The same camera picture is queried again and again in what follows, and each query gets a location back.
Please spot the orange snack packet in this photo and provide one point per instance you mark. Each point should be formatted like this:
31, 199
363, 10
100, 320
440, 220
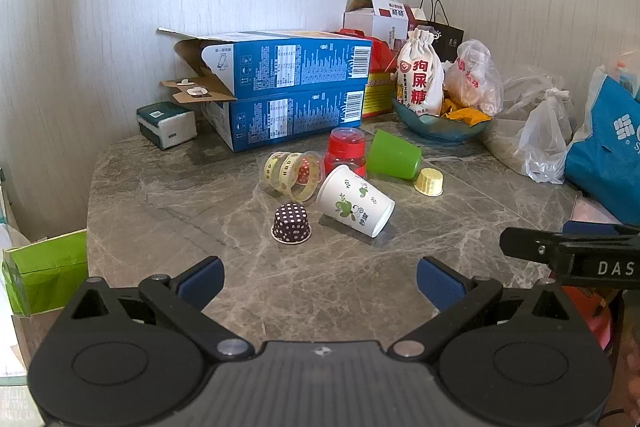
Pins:
465, 114

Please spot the green tissue box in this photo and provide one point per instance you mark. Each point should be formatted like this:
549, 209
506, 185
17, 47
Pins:
47, 274

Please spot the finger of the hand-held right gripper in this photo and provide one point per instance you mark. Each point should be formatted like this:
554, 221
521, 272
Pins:
530, 243
592, 226

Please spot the blue shopping bag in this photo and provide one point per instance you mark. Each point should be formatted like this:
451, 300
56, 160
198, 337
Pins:
607, 147

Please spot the white paper cup green print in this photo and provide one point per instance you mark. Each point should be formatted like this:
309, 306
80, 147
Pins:
352, 202

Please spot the green white tissue pack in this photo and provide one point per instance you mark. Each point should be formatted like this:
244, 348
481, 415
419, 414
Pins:
165, 124

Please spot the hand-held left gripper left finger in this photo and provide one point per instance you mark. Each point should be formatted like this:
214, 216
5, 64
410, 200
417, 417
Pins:
202, 283

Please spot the crumpled translucent plastic bag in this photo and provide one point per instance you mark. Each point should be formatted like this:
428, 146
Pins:
530, 84

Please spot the blue cardboard box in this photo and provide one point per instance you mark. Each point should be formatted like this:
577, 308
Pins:
295, 117

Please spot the green plastic cup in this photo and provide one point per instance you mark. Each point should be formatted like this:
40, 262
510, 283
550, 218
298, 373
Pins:
392, 154

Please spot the clear plastic bag of food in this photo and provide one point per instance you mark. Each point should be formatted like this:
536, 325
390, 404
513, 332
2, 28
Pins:
472, 79

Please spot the red dotted cupcake liner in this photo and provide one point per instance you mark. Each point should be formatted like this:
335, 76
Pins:
304, 172

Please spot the pink orange plastic object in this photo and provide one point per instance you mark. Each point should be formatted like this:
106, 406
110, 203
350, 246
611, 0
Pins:
592, 314

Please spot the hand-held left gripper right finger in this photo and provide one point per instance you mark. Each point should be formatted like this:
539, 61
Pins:
440, 289

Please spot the red plastic cup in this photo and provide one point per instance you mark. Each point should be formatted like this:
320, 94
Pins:
345, 147

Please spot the clear plastic cup yellow print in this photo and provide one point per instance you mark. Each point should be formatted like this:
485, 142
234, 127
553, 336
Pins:
282, 167

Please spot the white red carton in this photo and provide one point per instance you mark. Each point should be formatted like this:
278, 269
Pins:
385, 19

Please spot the blue cardboard box open flaps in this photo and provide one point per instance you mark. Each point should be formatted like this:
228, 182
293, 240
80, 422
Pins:
295, 59

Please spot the yellow cupcake liner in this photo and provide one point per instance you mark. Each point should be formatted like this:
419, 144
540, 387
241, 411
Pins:
429, 183

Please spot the red box yellow label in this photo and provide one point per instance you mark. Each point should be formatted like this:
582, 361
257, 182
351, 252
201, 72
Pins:
378, 94

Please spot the purple dotted cupcake cup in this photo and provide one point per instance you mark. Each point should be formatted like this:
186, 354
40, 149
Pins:
291, 223

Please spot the knotted translucent plastic bag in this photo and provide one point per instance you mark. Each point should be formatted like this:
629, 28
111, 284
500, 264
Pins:
545, 139

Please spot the white labelled box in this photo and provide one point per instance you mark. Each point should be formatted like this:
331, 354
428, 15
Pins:
12, 394

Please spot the black paper bag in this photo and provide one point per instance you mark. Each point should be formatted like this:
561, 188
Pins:
450, 38

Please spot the blue green bowl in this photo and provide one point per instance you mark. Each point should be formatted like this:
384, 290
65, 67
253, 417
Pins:
435, 127

